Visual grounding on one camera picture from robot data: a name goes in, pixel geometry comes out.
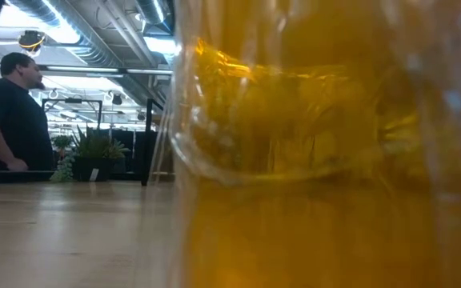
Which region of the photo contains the black office partition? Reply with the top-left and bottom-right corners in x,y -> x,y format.
110,128 -> 159,177

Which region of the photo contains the orange pill bottle white cap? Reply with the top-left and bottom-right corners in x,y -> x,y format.
168,0 -> 461,288

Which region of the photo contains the potted succulent plant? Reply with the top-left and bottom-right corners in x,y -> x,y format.
50,124 -> 131,184

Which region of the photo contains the small background potted plant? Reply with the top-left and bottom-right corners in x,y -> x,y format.
50,134 -> 74,159

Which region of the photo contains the person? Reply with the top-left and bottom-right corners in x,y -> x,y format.
0,51 -> 55,173

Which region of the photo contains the wooden shelf black frame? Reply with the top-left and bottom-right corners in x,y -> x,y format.
141,98 -> 175,187

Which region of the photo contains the black metal rig frame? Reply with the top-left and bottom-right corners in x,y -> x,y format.
41,97 -> 103,137

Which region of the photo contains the black ceiling camera yellow cable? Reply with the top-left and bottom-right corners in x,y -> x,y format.
17,30 -> 47,53

